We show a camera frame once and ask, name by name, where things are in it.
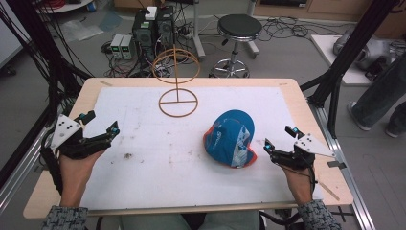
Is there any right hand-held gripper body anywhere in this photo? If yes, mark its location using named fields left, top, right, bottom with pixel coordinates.
left=271, top=132, right=337, bottom=171

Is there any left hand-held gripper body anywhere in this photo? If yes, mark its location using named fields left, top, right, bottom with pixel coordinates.
left=41, top=113, right=112, bottom=161

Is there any blue cap with orange brim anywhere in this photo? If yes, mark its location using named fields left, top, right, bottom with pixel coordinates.
left=202, top=108, right=259, bottom=170

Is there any copper wire hat stand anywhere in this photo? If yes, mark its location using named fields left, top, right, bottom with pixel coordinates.
left=151, top=43, right=201, bottom=119

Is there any person's right hand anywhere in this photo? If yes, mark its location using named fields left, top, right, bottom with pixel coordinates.
left=280, top=162, right=317, bottom=206

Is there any person's left hand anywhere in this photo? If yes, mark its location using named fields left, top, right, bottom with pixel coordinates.
left=58, top=148, right=107, bottom=208

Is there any grey tape piece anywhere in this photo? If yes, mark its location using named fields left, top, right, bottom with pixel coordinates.
left=327, top=160, right=348, bottom=171

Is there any thin wooden strip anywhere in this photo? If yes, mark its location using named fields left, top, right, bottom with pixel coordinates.
left=318, top=180, right=341, bottom=202

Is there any white table mat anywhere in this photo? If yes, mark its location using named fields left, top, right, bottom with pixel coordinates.
left=79, top=85, right=324, bottom=212

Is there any grey power supply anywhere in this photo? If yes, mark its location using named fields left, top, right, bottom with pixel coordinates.
left=120, top=34, right=136, bottom=61
left=109, top=34, right=124, bottom=60

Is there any white floor board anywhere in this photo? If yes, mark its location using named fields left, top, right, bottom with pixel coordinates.
left=309, top=34, right=373, bottom=87

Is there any clear plastic sheet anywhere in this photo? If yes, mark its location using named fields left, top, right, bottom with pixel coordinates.
left=58, top=18, right=105, bottom=43

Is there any black computer tower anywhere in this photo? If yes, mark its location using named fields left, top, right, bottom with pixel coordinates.
left=131, top=11, right=158, bottom=63
left=155, top=5, right=176, bottom=54

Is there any silver grey machine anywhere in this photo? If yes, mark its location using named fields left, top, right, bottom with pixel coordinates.
left=332, top=28, right=406, bottom=72

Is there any black round stool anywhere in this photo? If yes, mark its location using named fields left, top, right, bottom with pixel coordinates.
left=209, top=13, right=263, bottom=79

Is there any white box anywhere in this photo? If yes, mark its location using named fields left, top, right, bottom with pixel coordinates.
left=145, top=6, right=158, bottom=21

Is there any grey desk leg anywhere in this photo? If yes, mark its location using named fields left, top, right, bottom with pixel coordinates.
left=191, top=0, right=208, bottom=60

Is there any thin black cable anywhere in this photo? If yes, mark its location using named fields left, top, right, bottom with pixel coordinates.
left=285, top=164, right=319, bottom=195

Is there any aluminium rail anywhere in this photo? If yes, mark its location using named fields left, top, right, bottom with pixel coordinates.
left=0, top=126, right=50, bottom=216
left=306, top=95, right=378, bottom=230

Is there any tangle of cables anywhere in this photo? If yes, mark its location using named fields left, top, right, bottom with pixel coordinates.
left=101, top=40, right=167, bottom=79

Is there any black frame post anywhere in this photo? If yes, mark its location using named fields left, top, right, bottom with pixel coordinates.
left=5, top=0, right=84, bottom=106
left=299, top=0, right=401, bottom=139

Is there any bundle of floor cables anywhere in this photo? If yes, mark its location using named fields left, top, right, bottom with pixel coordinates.
left=258, top=14, right=321, bottom=43

